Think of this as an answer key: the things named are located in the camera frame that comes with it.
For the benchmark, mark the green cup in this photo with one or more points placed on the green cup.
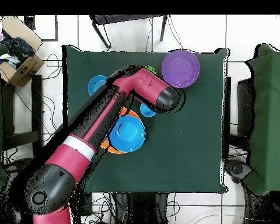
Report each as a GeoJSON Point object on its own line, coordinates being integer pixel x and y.
{"type": "Point", "coordinates": [151, 68]}

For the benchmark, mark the black bench frame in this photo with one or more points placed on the black bench frame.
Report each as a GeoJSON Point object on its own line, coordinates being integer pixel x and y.
{"type": "Point", "coordinates": [36, 105]}

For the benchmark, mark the large blue bowl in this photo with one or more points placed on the large blue bowl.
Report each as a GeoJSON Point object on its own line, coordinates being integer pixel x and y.
{"type": "Point", "coordinates": [128, 134]}

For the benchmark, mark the cardboard box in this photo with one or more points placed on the cardboard box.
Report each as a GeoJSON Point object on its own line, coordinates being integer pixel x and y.
{"type": "Point", "coordinates": [25, 70]}

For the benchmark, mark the blue cup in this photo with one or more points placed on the blue cup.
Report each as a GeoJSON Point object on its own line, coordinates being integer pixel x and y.
{"type": "Point", "coordinates": [146, 112]}

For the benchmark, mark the large orange bowl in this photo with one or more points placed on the large orange bowl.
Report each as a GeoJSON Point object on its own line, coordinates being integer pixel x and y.
{"type": "Point", "coordinates": [130, 112]}

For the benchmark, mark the black metal chair frame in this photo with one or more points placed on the black metal chair frame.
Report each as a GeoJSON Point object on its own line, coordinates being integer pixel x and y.
{"type": "Point", "coordinates": [121, 18]}

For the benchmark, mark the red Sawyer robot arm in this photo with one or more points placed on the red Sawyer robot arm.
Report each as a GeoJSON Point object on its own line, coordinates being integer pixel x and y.
{"type": "Point", "coordinates": [144, 81]}

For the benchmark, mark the black pedestal foot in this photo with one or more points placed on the black pedestal foot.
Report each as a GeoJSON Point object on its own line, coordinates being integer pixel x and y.
{"type": "Point", "coordinates": [11, 166]}
{"type": "Point", "coordinates": [238, 168]}

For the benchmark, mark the dark blue cloth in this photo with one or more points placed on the dark blue cloth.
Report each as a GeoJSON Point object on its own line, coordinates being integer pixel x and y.
{"type": "Point", "coordinates": [18, 49]}

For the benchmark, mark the blue ribbed-bottom bowl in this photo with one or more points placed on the blue ribbed-bottom bowl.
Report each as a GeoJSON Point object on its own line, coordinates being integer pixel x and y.
{"type": "Point", "coordinates": [95, 84]}

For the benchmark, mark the black equipment case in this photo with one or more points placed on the black equipment case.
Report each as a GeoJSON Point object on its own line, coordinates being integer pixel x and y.
{"type": "Point", "coordinates": [245, 105]}

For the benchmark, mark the dark green tablecloth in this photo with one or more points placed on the dark green tablecloth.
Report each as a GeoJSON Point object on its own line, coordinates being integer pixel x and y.
{"type": "Point", "coordinates": [177, 151]}

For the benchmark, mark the black square floor frame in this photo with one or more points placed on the black square floor frame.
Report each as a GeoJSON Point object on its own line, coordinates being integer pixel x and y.
{"type": "Point", "coordinates": [29, 22]}

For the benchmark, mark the large purple bowl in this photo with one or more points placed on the large purple bowl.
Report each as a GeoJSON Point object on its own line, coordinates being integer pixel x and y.
{"type": "Point", "coordinates": [180, 68]}

